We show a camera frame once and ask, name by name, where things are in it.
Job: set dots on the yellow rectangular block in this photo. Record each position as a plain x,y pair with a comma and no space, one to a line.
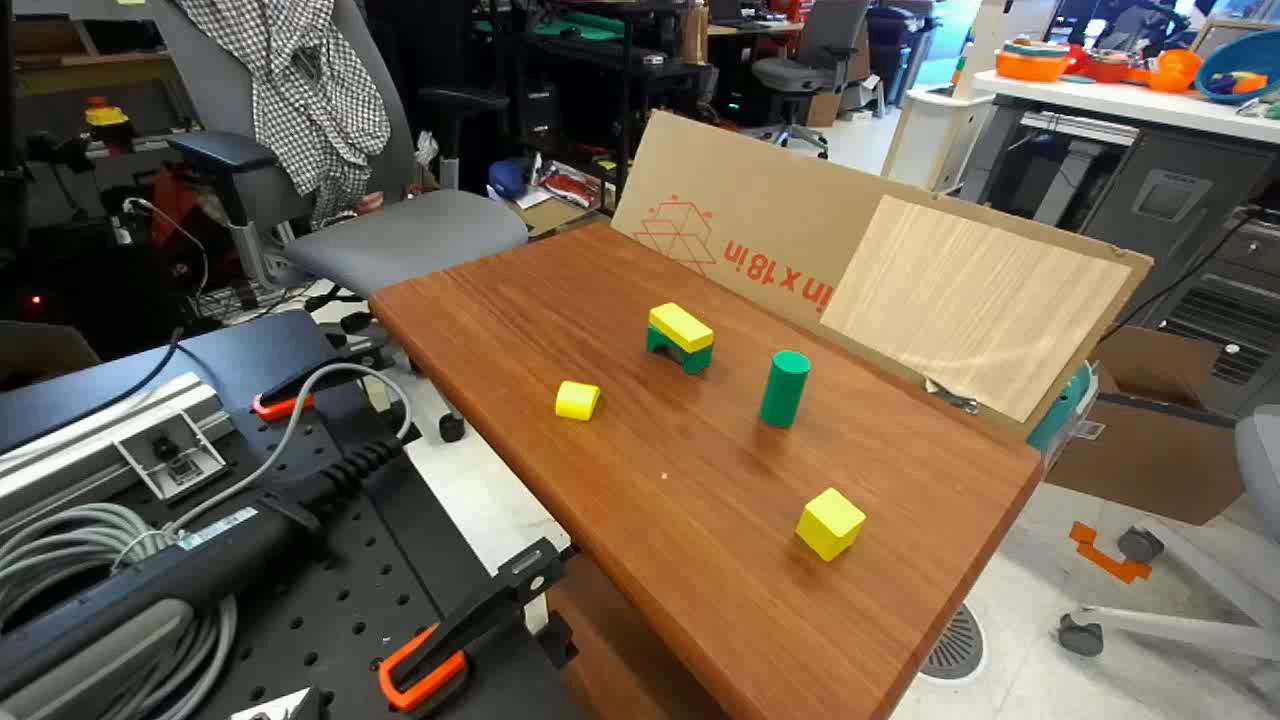
682,324

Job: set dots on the green arch block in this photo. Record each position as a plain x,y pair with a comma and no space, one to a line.
696,362

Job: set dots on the small yellow cube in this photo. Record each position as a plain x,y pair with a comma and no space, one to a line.
579,402

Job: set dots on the green cylinder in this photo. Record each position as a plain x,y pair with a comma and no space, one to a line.
785,388

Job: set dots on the brown cardboard sheet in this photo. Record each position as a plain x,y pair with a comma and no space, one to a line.
726,201

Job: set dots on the gray office chair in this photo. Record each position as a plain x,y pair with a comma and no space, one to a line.
402,236

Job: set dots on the black office chair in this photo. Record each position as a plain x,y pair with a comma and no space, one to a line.
805,61

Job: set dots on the black perforated board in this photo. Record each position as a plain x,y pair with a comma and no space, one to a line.
363,585

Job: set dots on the white cylindrical bin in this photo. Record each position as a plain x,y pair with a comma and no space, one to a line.
935,133

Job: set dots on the round floor drain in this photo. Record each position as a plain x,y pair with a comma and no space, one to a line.
954,646

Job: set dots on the teal plastic item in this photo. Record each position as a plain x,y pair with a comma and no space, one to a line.
1061,412

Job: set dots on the checkered cloth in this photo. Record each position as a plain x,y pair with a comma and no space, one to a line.
301,93

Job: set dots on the orange bowl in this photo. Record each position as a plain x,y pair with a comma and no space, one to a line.
1034,61

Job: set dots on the brown cardboard box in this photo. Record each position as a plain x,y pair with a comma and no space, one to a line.
1163,442

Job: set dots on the white background table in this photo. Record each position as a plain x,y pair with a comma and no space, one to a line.
1134,100

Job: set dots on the gray chair base with casters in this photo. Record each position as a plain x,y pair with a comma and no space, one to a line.
1203,624

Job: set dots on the blue bowl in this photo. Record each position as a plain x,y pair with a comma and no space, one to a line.
1235,67

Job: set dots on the orange floor bracket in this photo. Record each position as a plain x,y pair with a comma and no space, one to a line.
1106,553

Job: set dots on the aluminium rail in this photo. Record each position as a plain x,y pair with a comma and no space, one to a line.
83,432

